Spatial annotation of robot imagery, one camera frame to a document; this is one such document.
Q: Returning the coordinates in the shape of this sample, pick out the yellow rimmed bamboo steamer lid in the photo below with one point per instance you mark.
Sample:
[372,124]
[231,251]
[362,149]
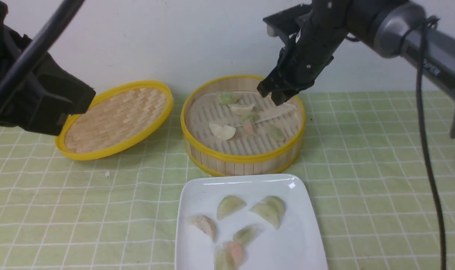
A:
[116,120]

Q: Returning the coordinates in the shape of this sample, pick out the pale green dumpling plate top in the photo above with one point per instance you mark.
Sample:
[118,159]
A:
[229,205]

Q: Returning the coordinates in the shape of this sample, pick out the green dumpling plate right back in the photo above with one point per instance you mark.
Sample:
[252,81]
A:
[277,203]

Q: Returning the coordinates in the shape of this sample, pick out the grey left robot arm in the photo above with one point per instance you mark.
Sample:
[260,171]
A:
[19,55]

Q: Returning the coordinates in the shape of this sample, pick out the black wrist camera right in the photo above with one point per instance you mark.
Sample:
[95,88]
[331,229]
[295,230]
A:
[287,22]

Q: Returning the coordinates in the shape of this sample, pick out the pale dumpling plate right front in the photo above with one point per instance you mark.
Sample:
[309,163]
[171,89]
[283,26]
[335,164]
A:
[268,213]

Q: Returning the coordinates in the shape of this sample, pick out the beige dumpling plate left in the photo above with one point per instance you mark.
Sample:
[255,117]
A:
[206,225]

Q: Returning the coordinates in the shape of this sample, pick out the green dumpling steamer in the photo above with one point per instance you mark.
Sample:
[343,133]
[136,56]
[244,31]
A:
[246,235]
[226,98]
[223,259]
[275,133]

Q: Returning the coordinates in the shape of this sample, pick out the green dumpling steamer top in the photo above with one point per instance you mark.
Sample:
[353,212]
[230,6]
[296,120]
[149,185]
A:
[226,98]

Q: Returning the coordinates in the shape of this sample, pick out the white steamer liner paper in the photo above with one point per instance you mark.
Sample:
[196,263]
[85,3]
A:
[207,109]

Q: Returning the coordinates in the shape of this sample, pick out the white dumpling steamer left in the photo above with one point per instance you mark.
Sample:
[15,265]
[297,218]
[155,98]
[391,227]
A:
[221,131]

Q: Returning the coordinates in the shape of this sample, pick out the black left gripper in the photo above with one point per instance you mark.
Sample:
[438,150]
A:
[44,101]

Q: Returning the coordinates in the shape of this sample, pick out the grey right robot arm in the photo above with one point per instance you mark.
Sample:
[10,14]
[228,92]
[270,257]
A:
[392,28]

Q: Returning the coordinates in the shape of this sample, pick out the white dumpling steamer centre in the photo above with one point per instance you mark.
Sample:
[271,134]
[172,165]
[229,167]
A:
[241,109]

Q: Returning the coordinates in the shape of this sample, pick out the white square plate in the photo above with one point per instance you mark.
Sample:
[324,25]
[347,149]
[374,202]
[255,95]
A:
[296,245]

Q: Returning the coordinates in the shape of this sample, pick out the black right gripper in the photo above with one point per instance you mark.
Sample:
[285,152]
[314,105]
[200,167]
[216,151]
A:
[301,62]

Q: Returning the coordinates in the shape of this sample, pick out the pink dumpling on plate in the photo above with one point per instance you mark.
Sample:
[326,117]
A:
[236,251]

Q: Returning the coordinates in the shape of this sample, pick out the small green dumpling centre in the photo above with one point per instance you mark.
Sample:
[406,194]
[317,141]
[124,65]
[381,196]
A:
[253,117]

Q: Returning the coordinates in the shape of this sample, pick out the yellow rimmed bamboo steamer basket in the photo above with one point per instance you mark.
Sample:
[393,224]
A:
[219,164]

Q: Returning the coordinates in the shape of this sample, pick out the white dumpling steamer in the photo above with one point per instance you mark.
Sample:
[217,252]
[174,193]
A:
[221,131]
[241,109]

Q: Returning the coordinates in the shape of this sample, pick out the pink dumpling in steamer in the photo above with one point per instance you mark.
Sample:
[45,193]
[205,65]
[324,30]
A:
[248,127]

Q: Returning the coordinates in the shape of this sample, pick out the green dumpling steamer front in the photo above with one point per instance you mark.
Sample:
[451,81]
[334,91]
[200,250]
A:
[223,259]

